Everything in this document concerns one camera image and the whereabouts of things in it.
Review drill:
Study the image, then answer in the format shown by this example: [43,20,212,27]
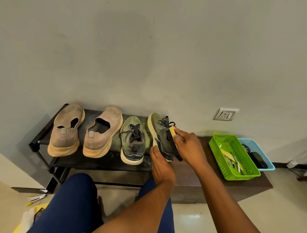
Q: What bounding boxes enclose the person's left hand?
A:
[149,145,176,187]

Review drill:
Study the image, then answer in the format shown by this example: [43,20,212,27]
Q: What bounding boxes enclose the person's right hand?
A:
[172,127,209,172]

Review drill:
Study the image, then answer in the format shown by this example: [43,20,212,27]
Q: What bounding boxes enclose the yellow-edged shoe shine sponge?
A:
[166,126,184,162]

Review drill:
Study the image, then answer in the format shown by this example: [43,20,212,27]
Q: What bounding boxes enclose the green sneaker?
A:
[119,116,146,165]
[147,113,178,163]

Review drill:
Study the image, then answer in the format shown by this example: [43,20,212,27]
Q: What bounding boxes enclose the yellow sticky note pad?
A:
[220,148,237,161]

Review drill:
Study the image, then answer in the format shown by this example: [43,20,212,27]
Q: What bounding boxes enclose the beige suede shoe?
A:
[47,103,86,157]
[83,105,123,159]

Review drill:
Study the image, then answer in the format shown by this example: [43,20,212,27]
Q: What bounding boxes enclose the small dark packet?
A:
[33,207,46,224]

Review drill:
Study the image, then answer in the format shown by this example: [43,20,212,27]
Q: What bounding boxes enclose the person's left forearm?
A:
[92,180,174,233]

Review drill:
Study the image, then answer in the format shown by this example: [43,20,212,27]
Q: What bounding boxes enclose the person's right forearm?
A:
[195,164,261,233]

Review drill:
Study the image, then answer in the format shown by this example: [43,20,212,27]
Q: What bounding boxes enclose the dark brown low bench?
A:
[170,136,273,205]

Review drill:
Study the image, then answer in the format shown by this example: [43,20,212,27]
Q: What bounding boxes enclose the person's left foot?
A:
[97,196,106,216]

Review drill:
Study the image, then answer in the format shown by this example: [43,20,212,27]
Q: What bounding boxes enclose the green plastic basket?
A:
[209,134,261,181]

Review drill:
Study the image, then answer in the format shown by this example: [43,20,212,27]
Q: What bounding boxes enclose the light blue plastic basket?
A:
[238,138,276,172]

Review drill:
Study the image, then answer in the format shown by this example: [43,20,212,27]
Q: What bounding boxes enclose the black metal shoe rack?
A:
[28,103,169,194]

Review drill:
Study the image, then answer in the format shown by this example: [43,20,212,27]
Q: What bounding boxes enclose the dark blue trousers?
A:
[26,173,176,233]

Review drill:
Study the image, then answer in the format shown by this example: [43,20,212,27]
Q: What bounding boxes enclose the white wall socket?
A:
[213,107,240,121]

